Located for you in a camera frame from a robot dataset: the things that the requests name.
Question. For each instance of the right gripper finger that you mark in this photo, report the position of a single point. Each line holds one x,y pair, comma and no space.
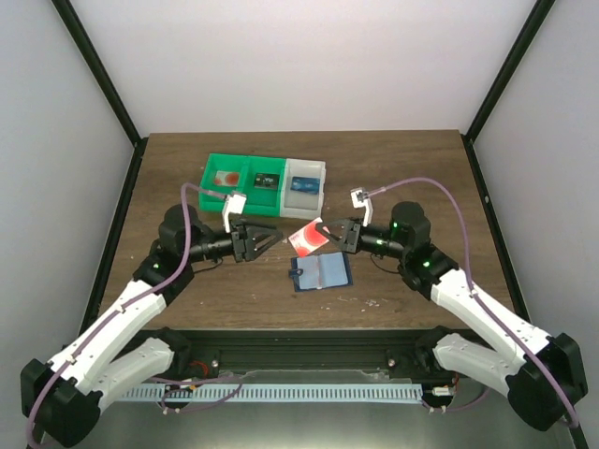
333,225
339,241

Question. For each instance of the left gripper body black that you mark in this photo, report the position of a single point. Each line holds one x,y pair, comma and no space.
239,246

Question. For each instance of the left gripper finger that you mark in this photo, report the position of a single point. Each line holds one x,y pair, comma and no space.
262,242
260,230

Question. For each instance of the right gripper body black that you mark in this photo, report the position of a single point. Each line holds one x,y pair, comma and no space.
352,235

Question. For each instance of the red white card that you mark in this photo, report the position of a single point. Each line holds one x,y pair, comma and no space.
307,239

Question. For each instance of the navy blue card holder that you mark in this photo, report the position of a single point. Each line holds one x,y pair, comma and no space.
319,272

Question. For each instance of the red white card carried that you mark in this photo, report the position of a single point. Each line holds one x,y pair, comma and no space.
226,178

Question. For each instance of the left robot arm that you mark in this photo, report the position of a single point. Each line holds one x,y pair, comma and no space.
66,395

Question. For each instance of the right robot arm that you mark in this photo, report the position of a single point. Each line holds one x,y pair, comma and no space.
542,376

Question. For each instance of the blue card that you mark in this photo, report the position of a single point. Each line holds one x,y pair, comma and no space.
306,185

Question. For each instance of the dark green card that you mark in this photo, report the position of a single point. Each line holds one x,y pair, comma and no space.
268,181

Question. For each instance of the green bin middle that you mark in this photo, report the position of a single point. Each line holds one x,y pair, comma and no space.
263,202

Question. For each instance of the green bin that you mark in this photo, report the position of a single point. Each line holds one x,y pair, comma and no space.
221,161
263,202

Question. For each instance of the white bin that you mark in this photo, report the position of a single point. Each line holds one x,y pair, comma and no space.
302,195

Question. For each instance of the green bin left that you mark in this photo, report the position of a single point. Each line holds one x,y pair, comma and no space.
221,161

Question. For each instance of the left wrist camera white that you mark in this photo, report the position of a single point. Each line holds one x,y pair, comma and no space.
233,205

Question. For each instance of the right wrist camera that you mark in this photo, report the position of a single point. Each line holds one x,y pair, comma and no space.
361,200

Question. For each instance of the black aluminium frame rail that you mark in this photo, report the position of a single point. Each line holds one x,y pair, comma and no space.
400,352

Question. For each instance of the light blue slotted cable duct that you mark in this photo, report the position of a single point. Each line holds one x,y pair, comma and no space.
284,393

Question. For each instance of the right black frame post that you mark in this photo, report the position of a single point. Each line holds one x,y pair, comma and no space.
518,50

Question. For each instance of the black frame post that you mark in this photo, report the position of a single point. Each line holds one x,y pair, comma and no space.
71,20
518,50

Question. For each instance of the left black frame post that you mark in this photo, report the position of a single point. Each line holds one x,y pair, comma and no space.
71,20

